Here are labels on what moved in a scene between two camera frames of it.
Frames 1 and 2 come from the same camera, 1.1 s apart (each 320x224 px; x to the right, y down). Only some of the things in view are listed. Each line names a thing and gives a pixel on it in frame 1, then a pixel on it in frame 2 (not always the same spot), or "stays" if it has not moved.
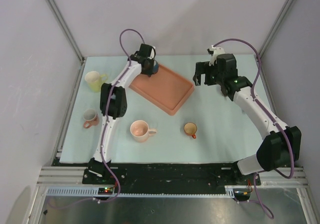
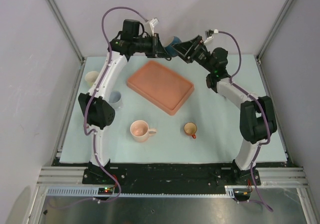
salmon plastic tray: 166,88 stays
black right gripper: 203,68 -> 190,48
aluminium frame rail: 62,176 stays
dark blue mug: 155,68 -> 170,49
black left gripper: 150,71 -> 156,47
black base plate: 168,175 stays
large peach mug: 140,131 stays
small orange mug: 190,129 stays
